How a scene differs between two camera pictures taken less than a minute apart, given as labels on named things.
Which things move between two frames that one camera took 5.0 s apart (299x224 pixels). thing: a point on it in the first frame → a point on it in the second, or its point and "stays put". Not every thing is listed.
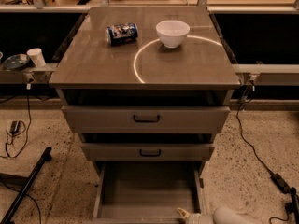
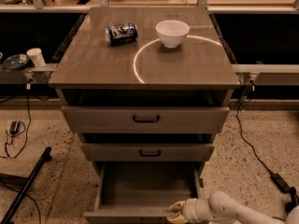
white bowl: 172,32 stays put
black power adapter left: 14,127 stays put
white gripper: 195,218 → 189,210
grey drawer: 148,192 stays put
